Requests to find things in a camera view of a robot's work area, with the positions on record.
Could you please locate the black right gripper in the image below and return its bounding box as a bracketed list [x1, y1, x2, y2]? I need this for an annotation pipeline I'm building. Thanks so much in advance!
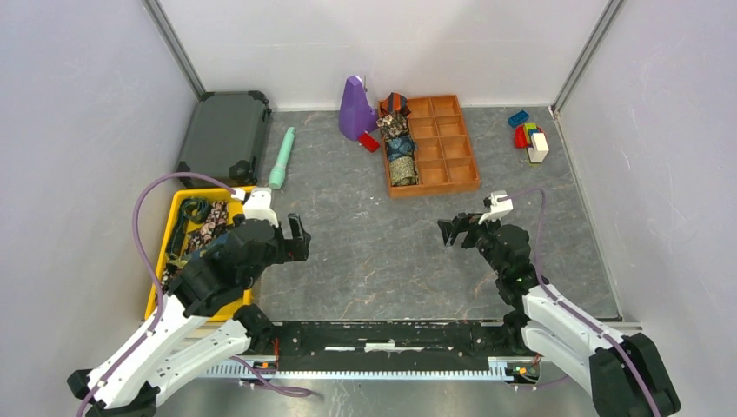
[437, 209, 505, 277]

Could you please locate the olive green leaf-pattern tie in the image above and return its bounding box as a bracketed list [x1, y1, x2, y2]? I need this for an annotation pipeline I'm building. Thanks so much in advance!
[388, 156, 419, 187]

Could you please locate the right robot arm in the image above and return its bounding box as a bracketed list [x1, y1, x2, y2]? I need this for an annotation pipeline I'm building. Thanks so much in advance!
[437, 213, 681, 416]

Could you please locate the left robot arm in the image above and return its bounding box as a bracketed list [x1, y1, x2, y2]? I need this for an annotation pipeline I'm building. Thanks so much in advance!
[67, 214, 311, 416]

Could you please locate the black pink-floral tie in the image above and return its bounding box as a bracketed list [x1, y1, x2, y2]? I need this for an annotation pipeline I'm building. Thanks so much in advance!
[183, 200, 229, 255]

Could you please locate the mint green flashlight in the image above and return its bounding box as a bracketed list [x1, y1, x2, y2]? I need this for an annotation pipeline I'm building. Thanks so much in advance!
[269, 127, 295, 189]

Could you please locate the yellow plastic bin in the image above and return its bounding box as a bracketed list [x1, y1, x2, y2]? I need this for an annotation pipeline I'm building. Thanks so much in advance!
[154, 188, 242, 289]

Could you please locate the dark green striped tie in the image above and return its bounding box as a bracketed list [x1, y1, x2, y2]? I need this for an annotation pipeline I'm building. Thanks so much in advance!
[165, 197, 212, 260]

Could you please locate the orange wooden compartment tray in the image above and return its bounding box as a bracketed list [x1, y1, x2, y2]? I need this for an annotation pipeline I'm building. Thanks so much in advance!
[383, 95, 481, 198]

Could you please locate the white toy block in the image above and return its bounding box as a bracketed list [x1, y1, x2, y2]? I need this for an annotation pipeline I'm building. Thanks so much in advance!
[528, 132, 549, 164]

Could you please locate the blue yellow-flower tie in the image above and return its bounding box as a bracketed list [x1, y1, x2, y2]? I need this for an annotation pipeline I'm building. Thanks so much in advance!
[164, 235, 227, 273]

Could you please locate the red toy block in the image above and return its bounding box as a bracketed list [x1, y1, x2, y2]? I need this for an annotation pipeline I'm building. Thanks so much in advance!
[513, 124, 529, 149]

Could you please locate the dark grey suitcase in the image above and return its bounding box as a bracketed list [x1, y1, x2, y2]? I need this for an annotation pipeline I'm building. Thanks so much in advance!
[176, 90, 272, 187]

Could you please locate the green toy block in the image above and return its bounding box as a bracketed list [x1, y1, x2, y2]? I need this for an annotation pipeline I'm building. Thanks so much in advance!
[522, 122, 540, 137]

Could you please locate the rolled blue paisley tie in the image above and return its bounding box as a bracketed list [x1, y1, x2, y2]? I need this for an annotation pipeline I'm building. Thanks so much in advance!
[384, 135, 417, 162]

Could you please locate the blue toy brick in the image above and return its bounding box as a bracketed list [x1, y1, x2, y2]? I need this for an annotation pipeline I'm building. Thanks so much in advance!
[507, 110, 529, 129]

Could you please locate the rolled brown floral tie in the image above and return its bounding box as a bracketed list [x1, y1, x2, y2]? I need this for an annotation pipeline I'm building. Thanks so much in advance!
[376, 112, 409, 141]

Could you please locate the purple plastic object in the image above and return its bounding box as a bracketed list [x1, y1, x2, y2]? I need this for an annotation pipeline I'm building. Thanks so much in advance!
[338, 76, 378, 142]

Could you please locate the rolled orange navy tie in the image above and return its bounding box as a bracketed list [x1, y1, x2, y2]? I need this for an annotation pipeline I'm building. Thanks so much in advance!
[379, 92, 411, 117]

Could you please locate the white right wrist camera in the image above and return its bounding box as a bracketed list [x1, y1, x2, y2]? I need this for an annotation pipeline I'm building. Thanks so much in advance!
[478, 190, 514, 224]

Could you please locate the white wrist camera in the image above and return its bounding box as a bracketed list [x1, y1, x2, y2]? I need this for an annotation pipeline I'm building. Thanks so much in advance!
[230, 187, 279, 228]
[478, 190, 514, 224]

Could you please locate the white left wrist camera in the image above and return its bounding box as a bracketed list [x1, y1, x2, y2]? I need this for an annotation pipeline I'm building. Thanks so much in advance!
[230, 187, 279, 228]

